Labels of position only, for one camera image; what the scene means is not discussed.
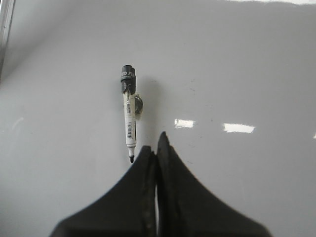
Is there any white whiteboard with aluminium frame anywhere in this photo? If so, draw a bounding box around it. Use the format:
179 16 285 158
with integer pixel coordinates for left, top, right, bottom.
0 0 316 237

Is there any white marker with black cap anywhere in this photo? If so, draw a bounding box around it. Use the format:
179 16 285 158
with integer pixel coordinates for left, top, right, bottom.
120 65 137 163

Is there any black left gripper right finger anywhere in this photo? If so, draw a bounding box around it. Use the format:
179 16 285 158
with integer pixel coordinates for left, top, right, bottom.
157 132 271 237

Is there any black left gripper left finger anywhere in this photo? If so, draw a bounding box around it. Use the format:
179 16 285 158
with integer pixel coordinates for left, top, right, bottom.
51 146 157 237

